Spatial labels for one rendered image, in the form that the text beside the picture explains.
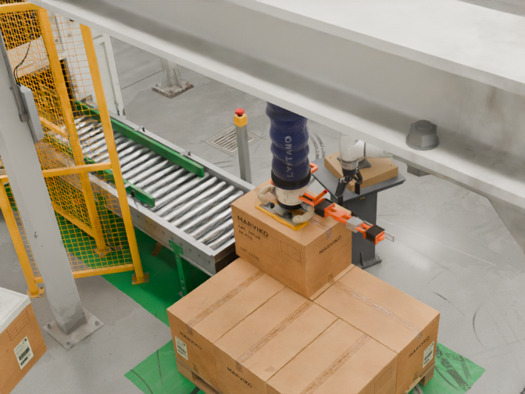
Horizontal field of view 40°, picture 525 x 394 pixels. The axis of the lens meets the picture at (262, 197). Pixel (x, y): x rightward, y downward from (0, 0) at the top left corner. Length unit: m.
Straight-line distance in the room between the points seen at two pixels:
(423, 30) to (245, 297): 3.62
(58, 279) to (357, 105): 4.04
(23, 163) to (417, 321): 2.35
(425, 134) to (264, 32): 0.27
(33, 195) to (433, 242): 2.86
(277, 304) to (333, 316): 0.33
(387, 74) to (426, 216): 4.96
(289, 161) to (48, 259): 1.65
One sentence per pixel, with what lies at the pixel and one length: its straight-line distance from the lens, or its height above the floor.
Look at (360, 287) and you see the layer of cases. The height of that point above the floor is 0.54.
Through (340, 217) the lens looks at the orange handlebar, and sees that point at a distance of 3.92.
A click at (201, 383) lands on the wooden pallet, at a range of 4.55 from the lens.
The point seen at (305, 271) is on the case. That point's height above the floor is 0.75.
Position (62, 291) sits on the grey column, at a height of 0.37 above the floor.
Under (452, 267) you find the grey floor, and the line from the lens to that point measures 5.30.
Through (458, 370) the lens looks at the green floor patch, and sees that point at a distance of 4.65.
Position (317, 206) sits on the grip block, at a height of 1.10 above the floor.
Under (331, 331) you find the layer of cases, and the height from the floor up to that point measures 0.54.
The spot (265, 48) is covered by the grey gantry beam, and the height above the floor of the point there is 3.13.
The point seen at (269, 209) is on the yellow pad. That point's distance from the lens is 4.19.
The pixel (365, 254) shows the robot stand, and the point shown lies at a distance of 5.21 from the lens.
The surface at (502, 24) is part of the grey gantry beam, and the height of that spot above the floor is 3.22.
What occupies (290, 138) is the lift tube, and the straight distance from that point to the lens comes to 3.84.
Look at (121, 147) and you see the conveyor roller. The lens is 5.77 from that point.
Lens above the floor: 3.51
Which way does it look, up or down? 36 degrees down
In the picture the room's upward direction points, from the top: 4 degrees counter-clockwise
